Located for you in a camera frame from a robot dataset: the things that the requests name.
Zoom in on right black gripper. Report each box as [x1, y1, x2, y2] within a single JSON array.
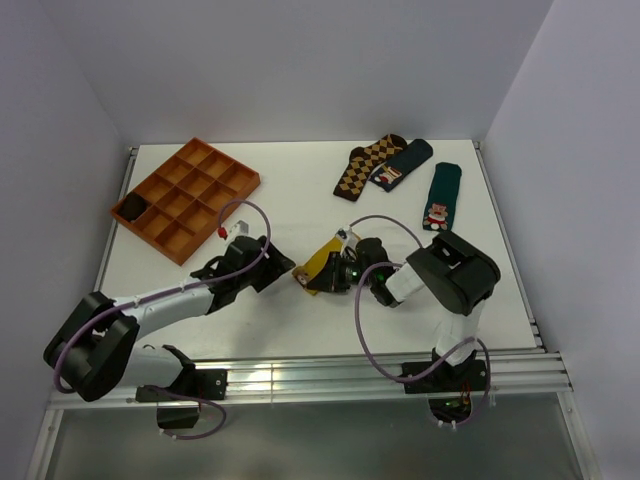
[[308, 251, 376, 293]]

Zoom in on yellow sock with character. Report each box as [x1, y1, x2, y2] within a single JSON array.
[[292, 236, 349, 296]]

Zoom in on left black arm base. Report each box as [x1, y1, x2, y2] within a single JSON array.
[[135, 369, 227, 441]]

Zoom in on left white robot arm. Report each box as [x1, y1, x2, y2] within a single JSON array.
[[43, 235, 295, 402]]

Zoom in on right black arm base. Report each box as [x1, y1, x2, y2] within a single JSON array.
[[404, 353, 491, 424]]

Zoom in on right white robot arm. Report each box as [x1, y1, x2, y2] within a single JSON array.
[[293, 228, 501, 390]]

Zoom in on orange compartment tray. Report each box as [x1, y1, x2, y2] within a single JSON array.
[[111, 138, 261, 265]]

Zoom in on navy sock with pattern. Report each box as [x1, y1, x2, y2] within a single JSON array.
[[369, 139, 434, 192]]

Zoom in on brown argyle sock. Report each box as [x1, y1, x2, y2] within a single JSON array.
[[333, 134, 407, 202]]

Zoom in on rolled dark sock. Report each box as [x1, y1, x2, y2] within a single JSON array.
[[117, 192, 149, 223]]

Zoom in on dark green santa sock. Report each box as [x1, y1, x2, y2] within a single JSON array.
[[422, 162, 462, 232]]

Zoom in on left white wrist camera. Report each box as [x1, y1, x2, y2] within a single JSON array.
[[216, 220, 249, 242]]

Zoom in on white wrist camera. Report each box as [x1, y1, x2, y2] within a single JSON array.
[[216, 220, 249, 242], [335, 226, 360, 252]]

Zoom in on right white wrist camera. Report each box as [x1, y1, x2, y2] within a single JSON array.
[[335, 226, 360, 252]]

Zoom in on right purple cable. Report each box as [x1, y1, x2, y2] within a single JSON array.
[[344, 214, 492, 429]]

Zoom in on purple cable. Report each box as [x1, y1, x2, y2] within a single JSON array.
[[52, 198, 273, 441], [344, 214, 492, 429]]

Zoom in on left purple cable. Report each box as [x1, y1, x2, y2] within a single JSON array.
[[52, 198, 273, 441]]

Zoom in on aluminium frame rail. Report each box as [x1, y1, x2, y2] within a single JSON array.
[[47, 349, 574, 409]]

